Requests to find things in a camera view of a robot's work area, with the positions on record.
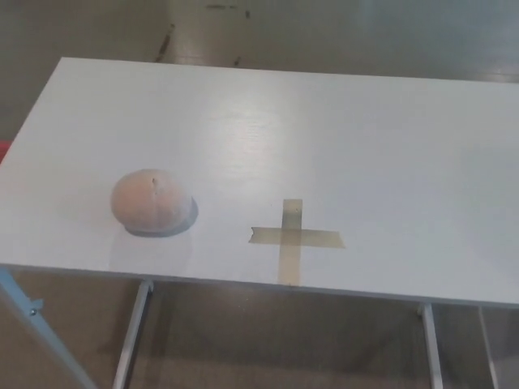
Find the light blue metal frame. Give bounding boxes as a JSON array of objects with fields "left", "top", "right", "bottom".
[{"left": 0, "top": 267, "right": 98, "bottom": 389}]

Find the white thick desk leg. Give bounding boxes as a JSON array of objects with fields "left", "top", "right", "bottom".
[{"left": 417, "top": 303, "right": 444, "bottom": 389}]

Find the white thin desk leg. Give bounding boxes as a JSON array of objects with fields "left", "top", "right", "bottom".
[{"left": 479, "top": 306, "right": 500, "bottom": 389}]

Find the pink dumpling toy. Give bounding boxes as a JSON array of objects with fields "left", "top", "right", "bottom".
[{"left": 110, "top": 169, "right": 192, "bottom": 229}]

